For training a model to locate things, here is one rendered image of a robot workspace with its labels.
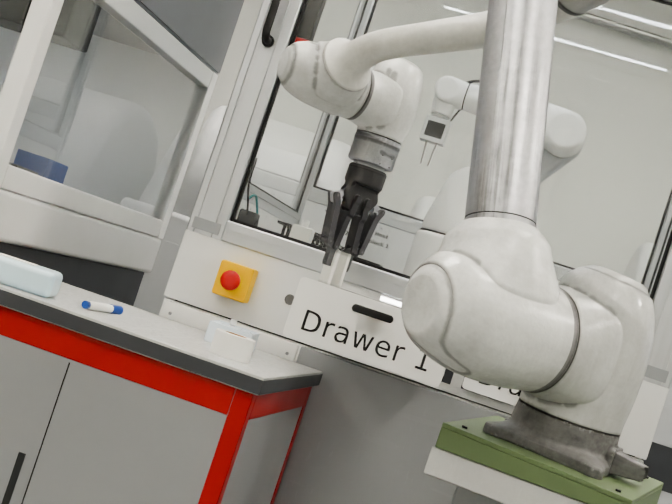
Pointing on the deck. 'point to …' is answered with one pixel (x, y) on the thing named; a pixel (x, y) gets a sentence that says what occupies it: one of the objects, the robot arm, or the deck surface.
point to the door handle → (269, 24)
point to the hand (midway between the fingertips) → (334, 268)
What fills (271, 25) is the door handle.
